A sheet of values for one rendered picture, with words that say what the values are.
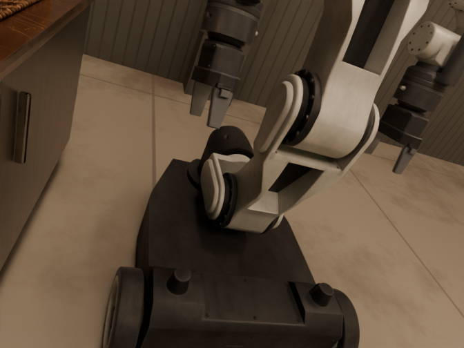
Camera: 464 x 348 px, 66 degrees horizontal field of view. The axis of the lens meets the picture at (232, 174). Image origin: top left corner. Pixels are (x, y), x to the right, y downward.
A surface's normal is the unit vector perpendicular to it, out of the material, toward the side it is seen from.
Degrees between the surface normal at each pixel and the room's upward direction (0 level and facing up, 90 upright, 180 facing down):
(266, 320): 0
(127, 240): 0
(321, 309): 1
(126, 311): 31
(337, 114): 66
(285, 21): 90
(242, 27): 73
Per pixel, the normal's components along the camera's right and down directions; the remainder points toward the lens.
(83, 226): 0.36, -0.79
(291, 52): 0.18, 0.58
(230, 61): 0.36, 0.33
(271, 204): 0.40, -0.40
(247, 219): 0.07, 0.78
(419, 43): -0.91, -0.21
